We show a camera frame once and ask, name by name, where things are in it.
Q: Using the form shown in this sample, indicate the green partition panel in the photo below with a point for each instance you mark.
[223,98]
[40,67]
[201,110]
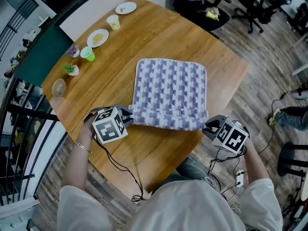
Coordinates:
[43,56]

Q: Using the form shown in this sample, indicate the white partition panel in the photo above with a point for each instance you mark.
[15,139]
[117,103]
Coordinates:
[101,6]

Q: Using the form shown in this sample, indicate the yellow white paper cup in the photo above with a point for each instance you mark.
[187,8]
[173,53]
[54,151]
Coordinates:
[113,23]

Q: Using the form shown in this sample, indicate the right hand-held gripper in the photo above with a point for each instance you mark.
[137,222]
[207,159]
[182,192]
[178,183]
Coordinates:
[231,136]

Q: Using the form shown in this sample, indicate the person's right forearm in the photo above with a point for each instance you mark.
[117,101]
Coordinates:
[256,165]

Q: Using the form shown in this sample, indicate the white grey hand-held device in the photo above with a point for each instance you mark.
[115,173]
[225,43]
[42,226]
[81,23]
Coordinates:
[300,94]

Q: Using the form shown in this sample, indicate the black office chair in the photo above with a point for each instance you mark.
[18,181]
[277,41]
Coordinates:
[190,13]
[260,8]

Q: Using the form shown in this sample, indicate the person's white shirt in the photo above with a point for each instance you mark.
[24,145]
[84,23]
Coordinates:
[180,208]

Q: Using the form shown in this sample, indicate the purple plant in white pot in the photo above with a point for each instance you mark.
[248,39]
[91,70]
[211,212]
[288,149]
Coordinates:
[73,51]

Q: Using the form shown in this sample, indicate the yellow crumbly food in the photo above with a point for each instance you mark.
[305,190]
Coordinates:
[98,38]

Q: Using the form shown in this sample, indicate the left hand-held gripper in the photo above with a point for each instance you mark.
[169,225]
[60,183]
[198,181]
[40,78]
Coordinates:
[108,129]

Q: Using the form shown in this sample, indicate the yellow wrapped flower bundle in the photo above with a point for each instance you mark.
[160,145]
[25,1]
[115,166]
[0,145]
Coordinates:
[212,14]

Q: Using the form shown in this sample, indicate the person's grey jeans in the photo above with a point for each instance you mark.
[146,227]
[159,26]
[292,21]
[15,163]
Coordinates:
[192,170]

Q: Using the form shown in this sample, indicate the green plastic cup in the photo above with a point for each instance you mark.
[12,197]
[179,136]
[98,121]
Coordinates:
[87,54]

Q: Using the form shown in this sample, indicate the white plate with yellow food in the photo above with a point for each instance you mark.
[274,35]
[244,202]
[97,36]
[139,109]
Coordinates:
[106,32]

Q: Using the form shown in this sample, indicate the white desk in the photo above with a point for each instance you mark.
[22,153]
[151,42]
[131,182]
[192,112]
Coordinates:
[300,70]

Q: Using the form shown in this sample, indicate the black round stool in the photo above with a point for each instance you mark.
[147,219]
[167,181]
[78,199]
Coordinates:
[288,160]

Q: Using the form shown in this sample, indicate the purple white patterned towel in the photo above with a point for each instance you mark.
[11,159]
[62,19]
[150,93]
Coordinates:
[168,85]

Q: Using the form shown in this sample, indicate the white round table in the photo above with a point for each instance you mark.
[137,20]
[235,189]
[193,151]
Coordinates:
[304,189]

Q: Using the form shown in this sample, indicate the clear beige bowl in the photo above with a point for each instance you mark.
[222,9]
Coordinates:
[59,88]

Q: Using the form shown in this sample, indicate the person's left forearm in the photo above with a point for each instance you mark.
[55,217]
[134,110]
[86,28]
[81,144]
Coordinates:
[77,167]

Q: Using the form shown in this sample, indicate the green plant in white pot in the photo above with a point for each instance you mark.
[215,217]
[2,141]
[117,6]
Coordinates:
[73,70]

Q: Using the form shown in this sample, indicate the white plate with pink food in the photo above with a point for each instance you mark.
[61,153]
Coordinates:
[131,7]

